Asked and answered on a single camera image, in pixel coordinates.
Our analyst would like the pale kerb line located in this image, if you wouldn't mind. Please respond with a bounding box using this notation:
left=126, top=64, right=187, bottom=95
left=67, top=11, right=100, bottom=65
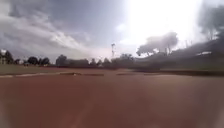
left=0, top=71, right=224, bottom=80

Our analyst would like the grass field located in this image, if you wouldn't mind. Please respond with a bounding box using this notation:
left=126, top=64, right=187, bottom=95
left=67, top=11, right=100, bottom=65
left=0, top=64, right=68, bottom=76

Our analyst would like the row of trees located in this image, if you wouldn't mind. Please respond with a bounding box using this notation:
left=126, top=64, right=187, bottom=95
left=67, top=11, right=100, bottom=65
left=13, top=53, right=136, bottom=70

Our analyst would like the tall dark tree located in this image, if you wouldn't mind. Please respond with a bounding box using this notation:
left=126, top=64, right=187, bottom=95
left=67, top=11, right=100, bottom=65
left=197, top=2, right=224, bottom=42

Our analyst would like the building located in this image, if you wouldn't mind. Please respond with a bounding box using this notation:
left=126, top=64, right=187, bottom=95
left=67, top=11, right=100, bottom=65
left=0, top=49, right=8, bottom=65

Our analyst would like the red dirt track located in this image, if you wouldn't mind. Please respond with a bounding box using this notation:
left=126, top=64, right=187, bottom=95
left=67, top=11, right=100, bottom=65
left=0, top=67, right=224, bottom=128

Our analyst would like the grassy embankment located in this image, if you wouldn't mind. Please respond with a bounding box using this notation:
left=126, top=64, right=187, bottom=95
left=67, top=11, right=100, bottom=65
left=133, top=38, right=224, bottom=73

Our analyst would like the large tree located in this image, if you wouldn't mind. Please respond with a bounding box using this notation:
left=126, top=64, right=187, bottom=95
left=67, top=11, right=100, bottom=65
left=135, top=31, right=180, bottom=57

